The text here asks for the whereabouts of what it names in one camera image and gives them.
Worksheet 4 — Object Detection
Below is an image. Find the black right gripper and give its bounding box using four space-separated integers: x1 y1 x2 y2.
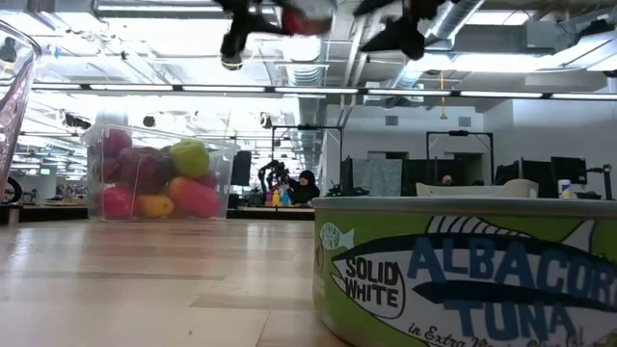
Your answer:
354 0 457 62

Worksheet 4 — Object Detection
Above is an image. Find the yellow green toy pear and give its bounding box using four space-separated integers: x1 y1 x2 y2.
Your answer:
168 138 212 179

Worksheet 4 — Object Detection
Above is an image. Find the small dark red toy plum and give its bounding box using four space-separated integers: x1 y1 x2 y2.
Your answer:
195 171 219 190

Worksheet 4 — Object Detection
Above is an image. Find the dark red toy fruit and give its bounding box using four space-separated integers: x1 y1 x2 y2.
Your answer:
118 147 175 195

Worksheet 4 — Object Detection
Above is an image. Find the orange yellow toy mango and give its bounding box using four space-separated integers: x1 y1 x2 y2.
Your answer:
137 194 175 219

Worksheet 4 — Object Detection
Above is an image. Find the long ceiling light strip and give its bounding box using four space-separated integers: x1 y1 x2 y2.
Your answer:
28 81 617 101

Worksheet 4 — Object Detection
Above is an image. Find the large clear plastic bin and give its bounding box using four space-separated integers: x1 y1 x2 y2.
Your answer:
80 123 241 223

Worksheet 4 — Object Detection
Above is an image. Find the black speaker box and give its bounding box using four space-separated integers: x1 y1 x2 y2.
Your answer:
230 150 253 187

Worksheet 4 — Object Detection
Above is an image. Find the black computer monitor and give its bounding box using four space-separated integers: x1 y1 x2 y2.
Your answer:
550 156 588 186
495 162 521 187
520 158 552 187

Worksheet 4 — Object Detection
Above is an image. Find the dark background desk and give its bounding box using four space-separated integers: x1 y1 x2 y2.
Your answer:
226 205 317 222

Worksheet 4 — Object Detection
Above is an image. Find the clear plastic container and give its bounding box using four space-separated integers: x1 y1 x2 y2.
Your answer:
0 18 42 194

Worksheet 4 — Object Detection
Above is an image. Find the green label tuna can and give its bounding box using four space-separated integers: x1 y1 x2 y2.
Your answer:
310 196 617 347

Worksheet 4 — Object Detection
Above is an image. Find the black ceiling cord reel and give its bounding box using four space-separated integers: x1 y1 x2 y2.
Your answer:
220 47 245 72

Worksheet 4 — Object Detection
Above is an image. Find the silver ventilation duct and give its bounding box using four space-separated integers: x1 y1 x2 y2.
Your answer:
282 33 330 88
389 0 487 91

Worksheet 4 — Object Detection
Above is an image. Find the yellow hanging pendant cord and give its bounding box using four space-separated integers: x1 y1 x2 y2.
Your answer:
438 70 448 120

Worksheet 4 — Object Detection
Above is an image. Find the black background rig frame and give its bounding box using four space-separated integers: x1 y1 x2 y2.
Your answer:
425 129 496 185
270 123 344 194

